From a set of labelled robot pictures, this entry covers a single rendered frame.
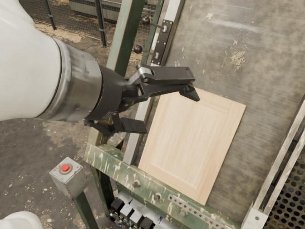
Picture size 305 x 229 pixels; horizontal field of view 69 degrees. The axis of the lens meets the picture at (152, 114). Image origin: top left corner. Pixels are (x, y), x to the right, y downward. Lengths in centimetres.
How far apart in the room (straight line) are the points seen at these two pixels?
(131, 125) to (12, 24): 30
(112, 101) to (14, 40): 13
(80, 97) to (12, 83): 7
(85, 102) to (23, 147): 255
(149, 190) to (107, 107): 91
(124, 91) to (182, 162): 80
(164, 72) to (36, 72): 18
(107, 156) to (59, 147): 142
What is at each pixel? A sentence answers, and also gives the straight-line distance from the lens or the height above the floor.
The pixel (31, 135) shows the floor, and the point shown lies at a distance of 289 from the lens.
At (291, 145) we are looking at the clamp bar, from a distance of 94.
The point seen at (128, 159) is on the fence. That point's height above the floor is 93.
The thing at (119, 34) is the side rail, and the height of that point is 143.
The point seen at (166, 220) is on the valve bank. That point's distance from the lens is 123.
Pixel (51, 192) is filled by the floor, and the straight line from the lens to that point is 233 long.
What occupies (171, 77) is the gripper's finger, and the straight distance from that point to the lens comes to 33.
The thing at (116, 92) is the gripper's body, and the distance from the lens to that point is 29.
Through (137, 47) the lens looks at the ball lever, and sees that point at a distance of 99.
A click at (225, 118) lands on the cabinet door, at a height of 123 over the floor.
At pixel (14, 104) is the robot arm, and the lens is 22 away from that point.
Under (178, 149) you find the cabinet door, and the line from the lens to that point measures 107.
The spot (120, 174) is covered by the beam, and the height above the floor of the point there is 85.
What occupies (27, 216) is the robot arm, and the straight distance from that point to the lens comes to 101.
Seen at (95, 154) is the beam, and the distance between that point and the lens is 131.
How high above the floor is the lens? 188
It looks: 42 degrees down
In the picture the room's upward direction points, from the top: straight up
